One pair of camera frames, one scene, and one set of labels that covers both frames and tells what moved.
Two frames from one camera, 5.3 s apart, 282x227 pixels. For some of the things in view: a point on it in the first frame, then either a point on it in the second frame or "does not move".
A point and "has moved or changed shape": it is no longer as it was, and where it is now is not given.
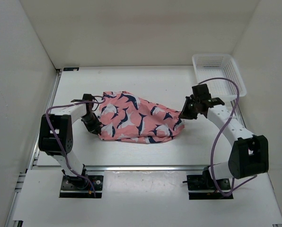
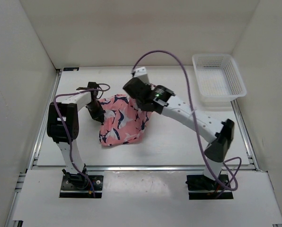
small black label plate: (71, 69) does not move
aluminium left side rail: (34, 152) does not move
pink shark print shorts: (125, 117) has moved or changed shape
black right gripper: (184, 114) to (149, 84)
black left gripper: (93, 128) to (97, 116)
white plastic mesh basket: (209, 66) does not move
